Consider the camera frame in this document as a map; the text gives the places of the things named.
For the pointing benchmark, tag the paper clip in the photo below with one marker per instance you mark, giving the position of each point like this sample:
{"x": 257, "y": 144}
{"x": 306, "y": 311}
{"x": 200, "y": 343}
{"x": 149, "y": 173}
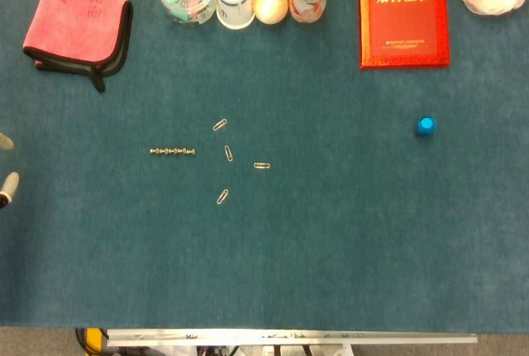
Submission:
{"x": 228, "y": 153}
{"x": 220, "y": 124}
{"x": 222, "y": 197}
{"x": 262, "y": 165}

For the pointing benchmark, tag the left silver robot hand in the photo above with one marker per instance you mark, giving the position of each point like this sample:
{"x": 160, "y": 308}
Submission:
{"x": 9, "y": 184}

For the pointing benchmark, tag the golden egg-shaped ball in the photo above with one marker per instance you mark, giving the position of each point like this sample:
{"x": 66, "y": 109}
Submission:
{"x": 270, "y": 5}

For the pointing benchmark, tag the white paper cup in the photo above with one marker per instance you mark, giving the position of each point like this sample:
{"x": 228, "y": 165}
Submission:
{"x": 234, "y": 1}

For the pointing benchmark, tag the red certificate folder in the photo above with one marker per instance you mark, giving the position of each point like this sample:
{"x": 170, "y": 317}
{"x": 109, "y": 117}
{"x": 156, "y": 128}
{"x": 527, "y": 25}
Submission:
{"x": 404, "y": 17}

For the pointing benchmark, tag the aluminium rail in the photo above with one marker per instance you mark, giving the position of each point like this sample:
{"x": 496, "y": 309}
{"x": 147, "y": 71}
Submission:
{"x": 289, "y": 336}

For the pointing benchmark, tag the small blue bottle cap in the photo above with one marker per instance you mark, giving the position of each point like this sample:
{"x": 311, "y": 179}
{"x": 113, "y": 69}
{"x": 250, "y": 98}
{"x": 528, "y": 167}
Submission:
{"x": 425, "y": 126}

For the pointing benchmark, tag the pink folded cloth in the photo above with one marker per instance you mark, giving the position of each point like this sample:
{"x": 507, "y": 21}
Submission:
{"x": 74, "y": 29}

